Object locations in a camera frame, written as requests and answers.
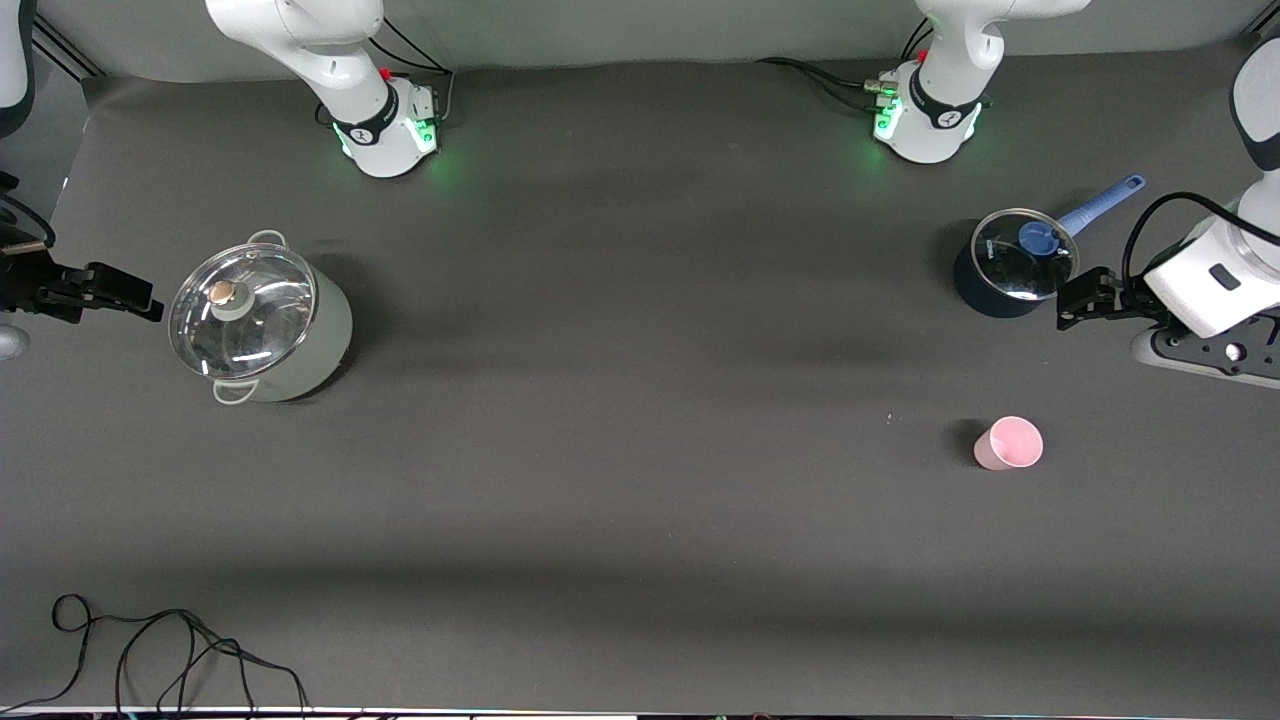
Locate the black right arm base cable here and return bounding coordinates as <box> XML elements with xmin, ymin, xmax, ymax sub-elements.
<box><xmin>316</xmin><ymin>14</ymin><xmax>457</xmax><ymax>132</ymax></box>

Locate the glass pot lid brass knob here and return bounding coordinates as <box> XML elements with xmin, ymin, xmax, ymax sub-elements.
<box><xmin>168</xmin><ymin>243</ymin><xmax>318</xmax><ymax>382</ymax></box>

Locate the dark blue saucepan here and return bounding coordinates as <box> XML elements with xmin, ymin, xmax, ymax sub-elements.
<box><xmin>952</xmin><ymin>174</ymin><xmax>1147</xmax><ymax>320</ymax></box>

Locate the thin black looped cable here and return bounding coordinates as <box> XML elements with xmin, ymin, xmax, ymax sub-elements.
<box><xmin>0</xmin><ymin>593</ymin><xmax>312</xmax><ymax>717</ymax></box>

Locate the pink plastic cup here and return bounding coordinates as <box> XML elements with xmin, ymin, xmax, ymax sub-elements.
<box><xmin>974</xmin><ymin>416</ymin><xmax>1044</xmax><ymax>471</ymax></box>

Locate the glass lid blue knob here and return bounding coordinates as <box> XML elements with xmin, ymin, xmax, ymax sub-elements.
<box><xmin>970</xmin><ymin>207</ymin><xmax>1081</xmax><ymax>302</ymax></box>

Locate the grey-green cooking pot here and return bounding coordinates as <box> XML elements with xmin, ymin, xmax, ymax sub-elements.
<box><xmin>168</xmin><ymin>229</ymin><xmax>354</xmax><ymax>405</ymax></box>

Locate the black left arm base cable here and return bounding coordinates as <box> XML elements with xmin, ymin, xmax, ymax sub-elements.
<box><xmin>754</xmin><ymin>56</ymin><xmax>893</xmax><ymax>114</ymax></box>

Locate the black arm base cable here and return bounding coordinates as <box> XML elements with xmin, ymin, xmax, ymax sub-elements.
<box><xmin>316</xmin><ymin>14</ymin><xmax>457</xmax><ymax>132</ymax></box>
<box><xmin>754</xmin><ymin>56</ymin><xmax>893</xmax><ymax>114</ymax></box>

